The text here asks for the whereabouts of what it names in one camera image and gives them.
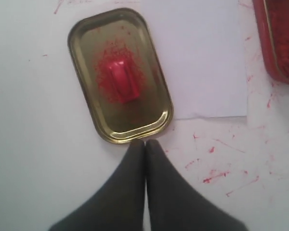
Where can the gold tin lid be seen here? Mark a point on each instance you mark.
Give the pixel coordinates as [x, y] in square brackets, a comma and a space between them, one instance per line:
[115, 35]

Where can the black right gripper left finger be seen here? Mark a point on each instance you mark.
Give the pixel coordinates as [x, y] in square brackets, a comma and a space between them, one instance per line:
[119, 204]

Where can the red ink paste tin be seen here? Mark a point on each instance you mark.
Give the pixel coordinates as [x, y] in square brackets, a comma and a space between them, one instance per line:
[272, 18]

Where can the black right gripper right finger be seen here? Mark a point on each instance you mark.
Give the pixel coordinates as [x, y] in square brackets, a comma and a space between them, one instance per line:
[174, 205]

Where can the red stamp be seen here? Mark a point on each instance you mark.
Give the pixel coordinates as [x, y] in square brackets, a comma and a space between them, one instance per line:
[123, 81]

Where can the white paper sheet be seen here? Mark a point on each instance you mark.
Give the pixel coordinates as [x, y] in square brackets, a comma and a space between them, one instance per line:
[200, 49]

